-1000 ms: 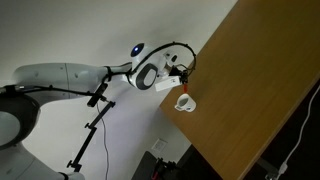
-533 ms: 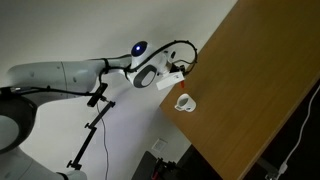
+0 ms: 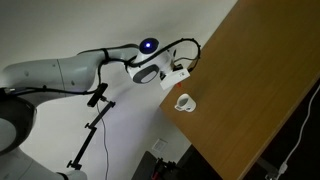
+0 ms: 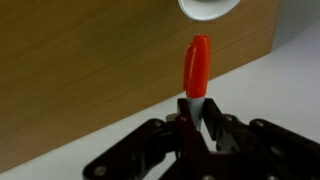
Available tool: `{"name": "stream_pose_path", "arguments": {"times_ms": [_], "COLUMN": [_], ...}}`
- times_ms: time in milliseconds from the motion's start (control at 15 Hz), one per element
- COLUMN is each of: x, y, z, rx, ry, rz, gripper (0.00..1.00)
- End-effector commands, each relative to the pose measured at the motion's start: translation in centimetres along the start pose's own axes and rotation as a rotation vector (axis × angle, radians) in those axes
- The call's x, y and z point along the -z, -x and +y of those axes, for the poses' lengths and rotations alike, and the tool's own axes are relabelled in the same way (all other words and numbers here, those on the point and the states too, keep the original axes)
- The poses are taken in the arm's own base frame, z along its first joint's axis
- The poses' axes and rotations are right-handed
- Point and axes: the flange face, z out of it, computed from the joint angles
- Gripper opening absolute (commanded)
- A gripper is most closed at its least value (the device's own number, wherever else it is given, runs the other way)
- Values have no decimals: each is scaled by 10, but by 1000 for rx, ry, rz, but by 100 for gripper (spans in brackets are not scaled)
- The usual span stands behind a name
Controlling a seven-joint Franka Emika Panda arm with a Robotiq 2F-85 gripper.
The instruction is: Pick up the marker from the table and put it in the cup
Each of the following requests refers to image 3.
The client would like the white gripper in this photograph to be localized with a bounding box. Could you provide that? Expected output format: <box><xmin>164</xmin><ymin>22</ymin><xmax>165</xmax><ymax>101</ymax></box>
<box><xmin>158</xmin><ymin>67</ymin><xmax>192</xmax><ymax>92</ymax></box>

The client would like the white ceramic mug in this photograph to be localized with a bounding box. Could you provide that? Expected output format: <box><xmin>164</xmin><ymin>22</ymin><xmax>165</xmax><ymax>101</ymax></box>
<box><xmin>173</xmin><ymin>93</ymin><xmax>198</xmax><ymax>114</ymax></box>

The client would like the grey metal table leg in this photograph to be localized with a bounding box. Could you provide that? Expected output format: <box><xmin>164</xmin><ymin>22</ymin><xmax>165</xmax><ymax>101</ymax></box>
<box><xmin>256</xmin><ymin>156</ymin><xmax>281</xmax><ymax>180</ymax></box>

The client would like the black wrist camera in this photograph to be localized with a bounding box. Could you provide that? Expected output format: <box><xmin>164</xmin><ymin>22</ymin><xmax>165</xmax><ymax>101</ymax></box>
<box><xmin>169</xmin><ymin>59</ymin><xmax>186</xmax><ymax>72</ymax></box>

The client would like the white wall outlet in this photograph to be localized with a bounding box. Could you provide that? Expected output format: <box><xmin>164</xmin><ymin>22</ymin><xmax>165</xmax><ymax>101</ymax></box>
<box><xmin>151</xmin><ymin>137</ymin><xmax>169</xmax><ymax>153</ymax></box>

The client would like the black camera on stand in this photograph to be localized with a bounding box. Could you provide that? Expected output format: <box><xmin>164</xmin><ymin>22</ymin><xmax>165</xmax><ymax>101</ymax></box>
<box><xmin>86</xmin><ymin>82</ymin><xmax>110</xmax><ymax>108</ymax></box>

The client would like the black clamp with red handles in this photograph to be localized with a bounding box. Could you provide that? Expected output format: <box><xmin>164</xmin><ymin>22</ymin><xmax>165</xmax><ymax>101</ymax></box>
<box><xmin>152</xmin><ymin>157</ymin><xmax>180</xmax><ymax>180</ymax></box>

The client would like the thin dark camera cable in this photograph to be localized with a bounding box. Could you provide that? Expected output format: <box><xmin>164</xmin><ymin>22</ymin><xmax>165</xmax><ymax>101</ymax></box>
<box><xmin>96</xmin><ymin>103</ymin><xmax>111</xmax><ymax>180</ymax></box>

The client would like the black articulated camera stand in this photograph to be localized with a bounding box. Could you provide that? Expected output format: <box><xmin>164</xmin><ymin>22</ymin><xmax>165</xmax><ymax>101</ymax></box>
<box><xmin>66</xmin><ymin>98</ymin><xmax>117</xmax><ymax>171</ymax></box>

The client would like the white power cable with plug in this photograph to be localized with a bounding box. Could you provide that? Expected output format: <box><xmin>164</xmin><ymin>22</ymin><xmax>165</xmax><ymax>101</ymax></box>
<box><xmin>277</xmin><ymin>84</ymin><xmax>320</xmax><ymax>176</ymax></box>

